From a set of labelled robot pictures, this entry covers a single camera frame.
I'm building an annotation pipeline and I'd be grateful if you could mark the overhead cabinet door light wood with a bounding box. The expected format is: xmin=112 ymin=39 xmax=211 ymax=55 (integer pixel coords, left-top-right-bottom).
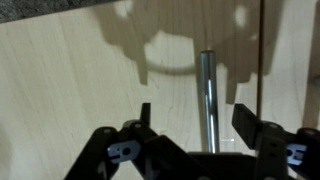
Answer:
xmin=260 ymin=0 xmax=320 ymax=180

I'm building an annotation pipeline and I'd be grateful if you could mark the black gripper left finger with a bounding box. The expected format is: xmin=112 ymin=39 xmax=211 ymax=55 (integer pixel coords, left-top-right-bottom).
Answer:
xmin=63 ymin=102 xmax=211 ymax=180

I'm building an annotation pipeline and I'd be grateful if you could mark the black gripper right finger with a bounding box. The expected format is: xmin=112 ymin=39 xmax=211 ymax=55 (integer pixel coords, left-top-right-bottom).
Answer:
xmin=231 ymin=103 xmax=320 ymax=180

